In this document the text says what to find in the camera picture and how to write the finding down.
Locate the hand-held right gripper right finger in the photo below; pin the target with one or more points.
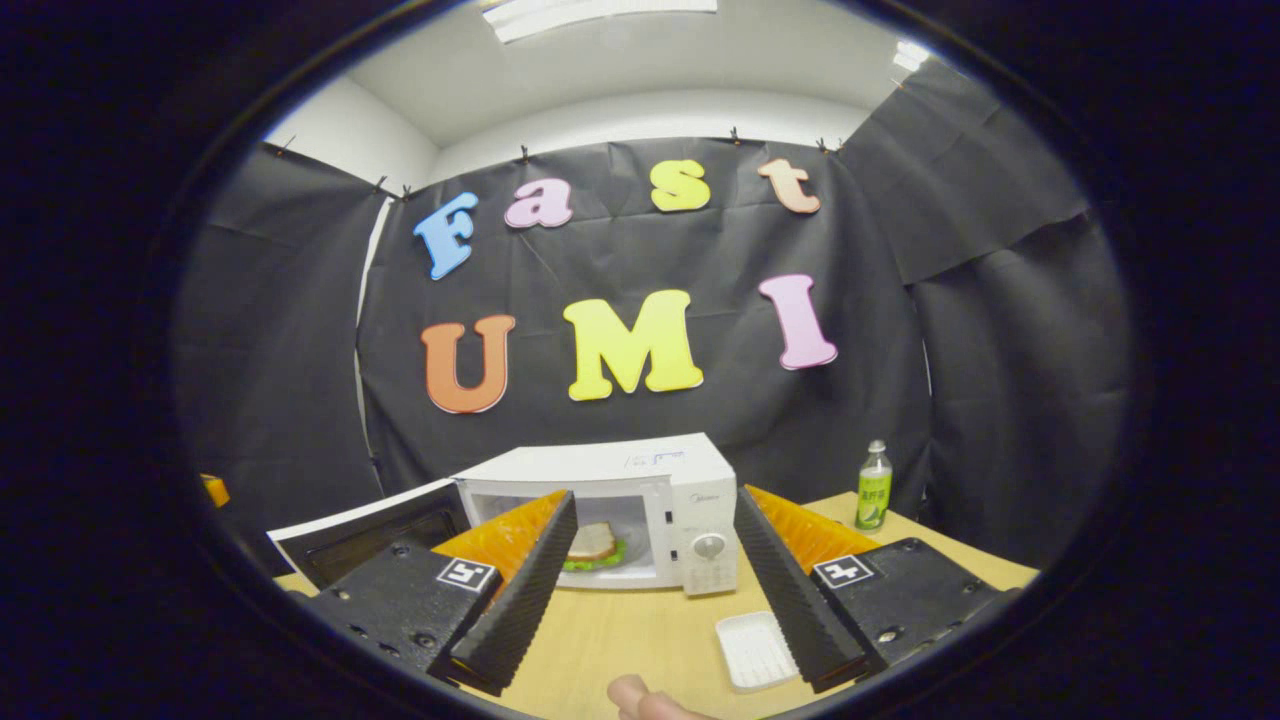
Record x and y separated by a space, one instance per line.
795 610

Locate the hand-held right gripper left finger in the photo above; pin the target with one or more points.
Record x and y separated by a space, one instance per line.
525 610

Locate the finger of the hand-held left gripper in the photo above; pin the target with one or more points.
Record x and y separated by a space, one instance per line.
216 492

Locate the green lettuce leaf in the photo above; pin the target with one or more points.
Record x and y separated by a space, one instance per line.
605 562

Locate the white bread slice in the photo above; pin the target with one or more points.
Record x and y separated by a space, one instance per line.
593 542

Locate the white microwave oven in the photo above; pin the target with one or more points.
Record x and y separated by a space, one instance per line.
600 465

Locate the white rectangular tray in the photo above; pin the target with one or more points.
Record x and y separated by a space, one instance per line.
755 650

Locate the green drink bottle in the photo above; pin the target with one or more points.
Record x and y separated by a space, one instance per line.
874 495

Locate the black backdrop cloth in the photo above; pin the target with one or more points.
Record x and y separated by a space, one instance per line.
950 350

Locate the small ceiling light panel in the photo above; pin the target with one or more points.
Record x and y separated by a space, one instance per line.
912 55

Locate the large ceiling light panel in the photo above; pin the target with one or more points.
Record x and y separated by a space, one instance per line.
600 15

